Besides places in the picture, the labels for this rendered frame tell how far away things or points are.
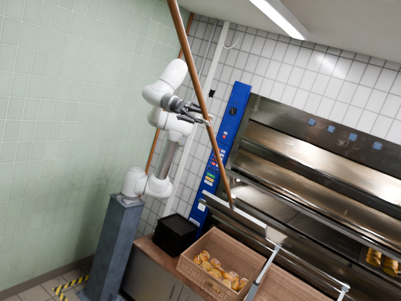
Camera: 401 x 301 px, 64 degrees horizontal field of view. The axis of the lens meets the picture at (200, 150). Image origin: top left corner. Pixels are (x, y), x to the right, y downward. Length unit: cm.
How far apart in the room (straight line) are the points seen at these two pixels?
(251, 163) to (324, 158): 60
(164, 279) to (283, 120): 162
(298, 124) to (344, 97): 38
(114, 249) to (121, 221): 26
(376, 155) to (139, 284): 215
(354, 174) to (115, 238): 189
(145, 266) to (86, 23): 195
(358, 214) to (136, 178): 167
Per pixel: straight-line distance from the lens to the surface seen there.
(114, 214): 269
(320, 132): 260
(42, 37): 230
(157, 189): 253
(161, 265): 280
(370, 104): 256
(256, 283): 234
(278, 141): 268
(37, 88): 236
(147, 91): 171
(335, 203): 263
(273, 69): 274
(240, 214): 235
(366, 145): 255
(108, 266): 288
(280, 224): 278
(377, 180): 258
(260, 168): 275
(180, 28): 120
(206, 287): 268
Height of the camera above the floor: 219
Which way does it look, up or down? 14 degrees down
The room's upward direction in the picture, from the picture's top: 18 degrees clockwise
